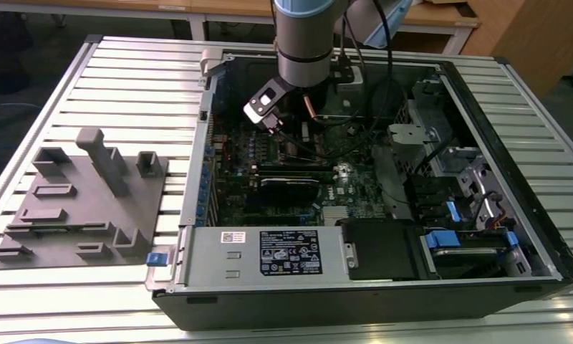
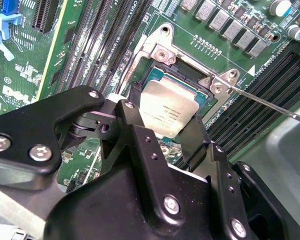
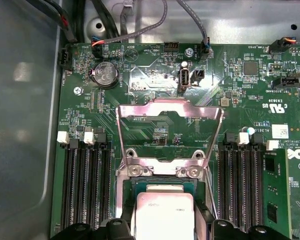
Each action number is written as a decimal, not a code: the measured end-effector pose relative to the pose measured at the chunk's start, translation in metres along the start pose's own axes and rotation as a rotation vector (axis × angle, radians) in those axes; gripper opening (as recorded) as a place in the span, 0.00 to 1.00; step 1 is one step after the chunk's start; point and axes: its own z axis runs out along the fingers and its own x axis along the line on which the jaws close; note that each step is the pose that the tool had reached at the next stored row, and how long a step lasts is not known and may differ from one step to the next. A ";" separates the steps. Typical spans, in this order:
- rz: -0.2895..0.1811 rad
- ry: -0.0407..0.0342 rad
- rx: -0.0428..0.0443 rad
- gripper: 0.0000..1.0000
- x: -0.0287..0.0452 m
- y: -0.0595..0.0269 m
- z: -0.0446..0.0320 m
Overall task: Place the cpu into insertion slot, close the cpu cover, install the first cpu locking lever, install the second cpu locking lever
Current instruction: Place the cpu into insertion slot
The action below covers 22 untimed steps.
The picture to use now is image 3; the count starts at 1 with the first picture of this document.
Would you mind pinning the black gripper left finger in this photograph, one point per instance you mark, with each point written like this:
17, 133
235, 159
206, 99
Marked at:
115, 231

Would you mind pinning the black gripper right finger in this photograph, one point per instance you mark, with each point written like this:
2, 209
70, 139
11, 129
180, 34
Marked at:
240, 233

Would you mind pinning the silver green CPU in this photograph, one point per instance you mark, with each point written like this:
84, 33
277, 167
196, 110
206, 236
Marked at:
162, 217

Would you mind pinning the metal socket cover frame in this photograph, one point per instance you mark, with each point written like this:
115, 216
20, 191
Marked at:
170, 105

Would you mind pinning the black RAM slot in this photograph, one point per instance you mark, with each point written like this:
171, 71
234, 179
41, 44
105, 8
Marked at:
229, 185
257, 185
92, 180
105, 180
80, 185
68, 185
243, 185

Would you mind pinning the green RAM stick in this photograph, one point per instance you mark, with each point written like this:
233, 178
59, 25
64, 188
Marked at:
276, 175

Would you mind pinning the green motherboard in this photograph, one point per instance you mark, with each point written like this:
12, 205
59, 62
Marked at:
240, 82

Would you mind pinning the round coin cell battery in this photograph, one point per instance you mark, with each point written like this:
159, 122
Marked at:
106, 75

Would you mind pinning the black grey PC case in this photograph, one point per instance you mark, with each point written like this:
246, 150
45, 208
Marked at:
20, 100

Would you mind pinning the internal USB port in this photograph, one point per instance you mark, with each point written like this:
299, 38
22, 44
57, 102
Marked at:
184, 80

